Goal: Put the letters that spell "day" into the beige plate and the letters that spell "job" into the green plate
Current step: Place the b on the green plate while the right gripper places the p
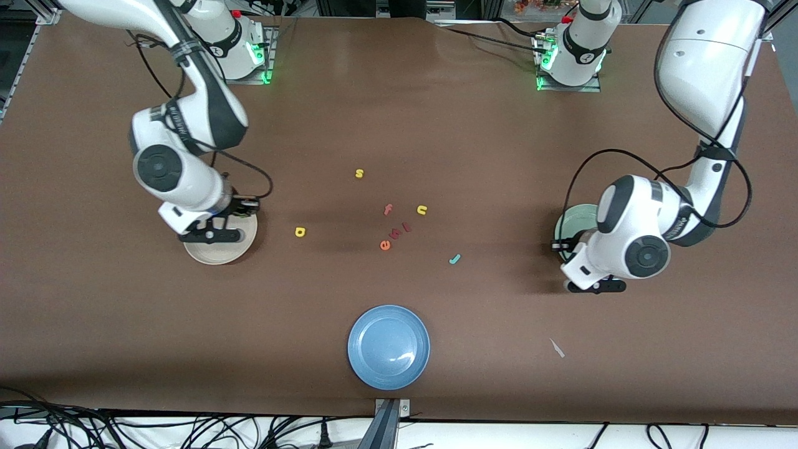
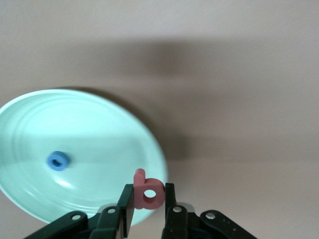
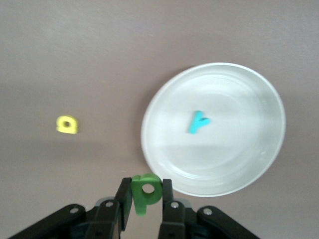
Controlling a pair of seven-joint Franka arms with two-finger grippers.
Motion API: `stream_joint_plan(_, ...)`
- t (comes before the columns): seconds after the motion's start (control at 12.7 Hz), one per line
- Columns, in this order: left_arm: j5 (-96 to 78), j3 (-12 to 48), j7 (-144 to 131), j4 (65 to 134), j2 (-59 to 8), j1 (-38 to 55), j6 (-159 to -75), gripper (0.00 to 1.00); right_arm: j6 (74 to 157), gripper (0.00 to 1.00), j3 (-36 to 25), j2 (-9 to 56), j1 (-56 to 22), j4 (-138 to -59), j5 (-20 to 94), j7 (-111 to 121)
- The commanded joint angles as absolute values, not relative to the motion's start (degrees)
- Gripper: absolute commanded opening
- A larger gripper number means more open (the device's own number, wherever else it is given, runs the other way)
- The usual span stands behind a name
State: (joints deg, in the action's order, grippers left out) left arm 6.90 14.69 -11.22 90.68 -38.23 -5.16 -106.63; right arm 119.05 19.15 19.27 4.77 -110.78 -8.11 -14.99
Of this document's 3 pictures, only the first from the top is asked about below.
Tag light green round plate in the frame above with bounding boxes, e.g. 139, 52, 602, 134
554, 204, 600, 251

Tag beige round plate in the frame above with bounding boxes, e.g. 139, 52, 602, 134
183, 211, 258, 266

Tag brown table cover sheet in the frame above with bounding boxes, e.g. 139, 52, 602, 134
0, 11, 798, 426

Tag blue round plate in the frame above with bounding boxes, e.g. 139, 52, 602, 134
347, 304, 431, 391

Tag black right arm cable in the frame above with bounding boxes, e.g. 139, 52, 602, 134
125, 31, 274, 200

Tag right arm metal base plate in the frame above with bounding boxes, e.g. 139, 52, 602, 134
206, 25, 276, 85

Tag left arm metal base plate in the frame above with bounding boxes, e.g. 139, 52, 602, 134
533, 31, 602, 93

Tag black base power cable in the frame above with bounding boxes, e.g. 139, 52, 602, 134
430, 17, 543, 51

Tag dark aluminium camera post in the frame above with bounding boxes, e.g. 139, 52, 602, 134
358, 399, 400, 449

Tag silver aluminium frame rail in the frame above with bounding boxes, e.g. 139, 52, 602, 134
751, 0, 798, 42
0, 0, 63, 122

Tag tangled black floor cables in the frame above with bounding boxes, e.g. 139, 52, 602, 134
0, 387, 375, 449

